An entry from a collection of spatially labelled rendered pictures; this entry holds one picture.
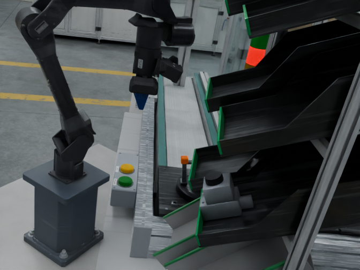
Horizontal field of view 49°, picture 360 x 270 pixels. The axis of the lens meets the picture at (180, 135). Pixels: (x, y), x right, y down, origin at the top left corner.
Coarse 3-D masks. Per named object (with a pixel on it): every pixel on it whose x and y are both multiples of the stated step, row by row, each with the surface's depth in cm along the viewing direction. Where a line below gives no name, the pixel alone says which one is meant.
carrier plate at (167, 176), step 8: (160, 168) 121; (168, 168) 122; (176, 168) 122; (160, 176) 117; (168, 176) 117; (176, 176) 118; (160, 184) 113; (168, 184) 114; (176, 184) 114; (160, 192) 109; (168, 192) 110; (176, 192) 111; (160, 200) 106; (168, 200) 107; (176, 200) 107; (184, 200) 108; (160, 208) 103; (168, 208) 103; (176, 208) 104; (160, 216) 102
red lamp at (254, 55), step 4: (252, 48) 113; (248, 52) 115; (252, 52) 113; (256, 52) 113; (260, 52) 113; (264, 52) 114; (248, 56) 115; (252, 56) 114; (256, 56) 113; (260, 56) 114; (248, 60) 115; (252, 60) 114; (256, 60) 114; (260, 60) 114; (252, 64) 115; (256, 64) 114
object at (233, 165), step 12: (300, 144) 67; (204, 156) 84; (216, 156) 83; (228, 156) 81; (240, 156) 80; (252, 156) 69; (264, 156) 69; (276, 156) 68; (192, 168) 77; (204, 168) 79; (216, 168) 78; (228, 168) 77; (240, 168) 70; (252, 168) 70; (192, 180) 72; (240, 180) 71
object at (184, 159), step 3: (183, 156) 108; (186, 156) 108; (183, 159) 107; (186, 159) 107; (183, 162) 108; (186, 162) 108; (189, 162) 108; (183, 165) 108; (186, 165) 108; (183, 168) 109; (183, 171) 109; (183, 174) 110; (183, 177) 110; (183, 180) 110
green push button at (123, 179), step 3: (120, 177) 112; (123, 177) 113; (126, 177) 113; (129, 177) 113; (120, 180) 111; (123, 180) 111; (126, 180) 112; (129, 180) 112; (120, 183) 111; (123, 183) 110; (126, 183) 110; (129, 183) 111
